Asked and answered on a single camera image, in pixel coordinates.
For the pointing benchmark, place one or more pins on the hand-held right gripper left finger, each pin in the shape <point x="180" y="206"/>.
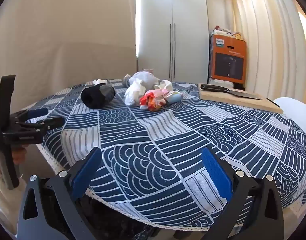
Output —
<point x="86" y="170"/>

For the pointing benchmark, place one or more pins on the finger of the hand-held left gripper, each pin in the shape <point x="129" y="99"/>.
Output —
<point x="37" y="112"/>
<point x="50" y="124"/>

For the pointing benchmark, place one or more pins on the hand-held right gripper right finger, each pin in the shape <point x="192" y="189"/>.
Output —
<point x="218" y="172"/>

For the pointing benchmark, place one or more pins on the black sock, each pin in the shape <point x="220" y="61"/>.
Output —
<point x="95" y="97"/>

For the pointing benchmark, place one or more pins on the white tissue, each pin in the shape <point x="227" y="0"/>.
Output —
<point x="100" y="81"/>

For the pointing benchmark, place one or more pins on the white grey sock bundle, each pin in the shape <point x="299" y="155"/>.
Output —
<point x="137" y="90"/>

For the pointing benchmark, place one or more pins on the red orange patterned sock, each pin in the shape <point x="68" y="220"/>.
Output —
<point x="151" y="101"/>

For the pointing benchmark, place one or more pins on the person's left hand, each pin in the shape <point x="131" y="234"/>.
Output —
<point x="19" y="155"/>

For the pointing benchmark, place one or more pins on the blue white patterned tablecloth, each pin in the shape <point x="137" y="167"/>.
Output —
<point x="148" y="140"/>

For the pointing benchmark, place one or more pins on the wooden cutting board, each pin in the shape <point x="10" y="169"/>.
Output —
<point x="243" y="102"/>

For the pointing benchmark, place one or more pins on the white box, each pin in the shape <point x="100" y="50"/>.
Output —
<point x="225" y="83"/>

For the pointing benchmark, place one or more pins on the white chair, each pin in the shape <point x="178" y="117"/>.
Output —
<point x="295" y="115"/>

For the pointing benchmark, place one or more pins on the cream crumpled cloth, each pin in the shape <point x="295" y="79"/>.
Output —
<point x="166" y="85"/>

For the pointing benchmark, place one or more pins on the orange cardboard box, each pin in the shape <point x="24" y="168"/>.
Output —
<point x="228" y="60"/>

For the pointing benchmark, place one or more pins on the cream curtain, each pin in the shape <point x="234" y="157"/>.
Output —
<point x="268" y="42"/>

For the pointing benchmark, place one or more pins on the pile of packets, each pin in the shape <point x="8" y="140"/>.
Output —
<point x="226" y="32"/>

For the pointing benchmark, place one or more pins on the white wardrobe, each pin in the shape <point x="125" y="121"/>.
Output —
<point x="173" y="30"/>

